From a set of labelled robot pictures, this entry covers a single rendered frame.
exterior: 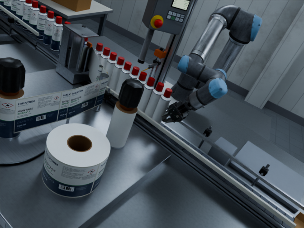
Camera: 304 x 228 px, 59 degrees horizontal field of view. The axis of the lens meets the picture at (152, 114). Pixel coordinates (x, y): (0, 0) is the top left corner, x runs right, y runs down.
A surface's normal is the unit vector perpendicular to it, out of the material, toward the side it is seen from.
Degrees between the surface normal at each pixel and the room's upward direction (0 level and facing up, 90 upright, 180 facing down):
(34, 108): 90
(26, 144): 0
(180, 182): 0
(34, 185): 0
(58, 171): 90
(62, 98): 90
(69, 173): 90
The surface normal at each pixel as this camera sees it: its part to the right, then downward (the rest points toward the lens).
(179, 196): 0.32, -0.79
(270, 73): -0.41, 0.39
